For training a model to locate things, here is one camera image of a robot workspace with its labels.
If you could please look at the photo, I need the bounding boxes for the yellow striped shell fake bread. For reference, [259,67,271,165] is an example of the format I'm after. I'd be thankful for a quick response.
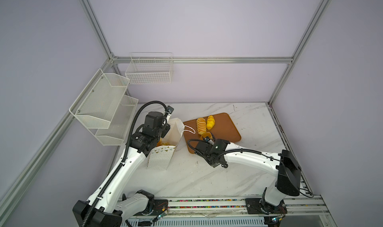
[199,132,213,140]

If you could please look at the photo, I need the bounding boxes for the cartoon animal paper gift bag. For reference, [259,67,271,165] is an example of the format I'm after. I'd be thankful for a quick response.
[147,118,196,170]

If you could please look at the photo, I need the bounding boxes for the yellow oblong fake bread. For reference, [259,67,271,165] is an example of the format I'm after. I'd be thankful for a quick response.
[206,115,215,130]

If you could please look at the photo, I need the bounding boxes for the yellow ridged fake bread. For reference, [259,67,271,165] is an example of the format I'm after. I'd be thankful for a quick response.
[196,117,207,135]

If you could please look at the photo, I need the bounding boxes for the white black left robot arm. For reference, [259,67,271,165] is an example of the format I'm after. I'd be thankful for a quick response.
[72,106,174,227]

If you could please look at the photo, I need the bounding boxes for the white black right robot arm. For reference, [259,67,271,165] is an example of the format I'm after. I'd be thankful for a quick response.
[187,138,302,209]

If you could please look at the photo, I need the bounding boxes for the brown rectangular tray mat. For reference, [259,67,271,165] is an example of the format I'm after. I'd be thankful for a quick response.
[183,112,242,143]

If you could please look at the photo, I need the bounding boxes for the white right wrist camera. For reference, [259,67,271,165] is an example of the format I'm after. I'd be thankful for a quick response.
[204,136,214,145]

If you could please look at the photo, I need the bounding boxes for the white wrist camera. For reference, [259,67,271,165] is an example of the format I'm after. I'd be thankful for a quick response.
[204,136,214,145]
[164,105,174,122]

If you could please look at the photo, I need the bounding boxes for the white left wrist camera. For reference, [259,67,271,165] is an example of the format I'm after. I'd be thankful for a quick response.
[164,105,174,122]

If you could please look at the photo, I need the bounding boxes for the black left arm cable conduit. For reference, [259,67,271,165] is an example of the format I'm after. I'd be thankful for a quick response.
[80,100,169,227]

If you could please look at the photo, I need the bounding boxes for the white mesh wall shelf lower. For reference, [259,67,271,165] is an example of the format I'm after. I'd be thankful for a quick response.
[95,95,138,146]

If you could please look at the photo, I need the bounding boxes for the white mesh wall shelf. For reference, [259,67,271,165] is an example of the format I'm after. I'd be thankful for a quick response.
[69,69,130,129]
[95,95,138,146]

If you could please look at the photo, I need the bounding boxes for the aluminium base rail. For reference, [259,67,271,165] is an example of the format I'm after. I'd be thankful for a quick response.
[122,196,336,227]

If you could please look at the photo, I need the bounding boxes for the white wire wall basket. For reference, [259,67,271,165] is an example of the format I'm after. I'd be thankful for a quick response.
[125,52,174,85]

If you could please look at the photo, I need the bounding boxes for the white mesh wall shelf upper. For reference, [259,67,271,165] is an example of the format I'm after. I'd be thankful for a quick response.
[69,69,130,129]

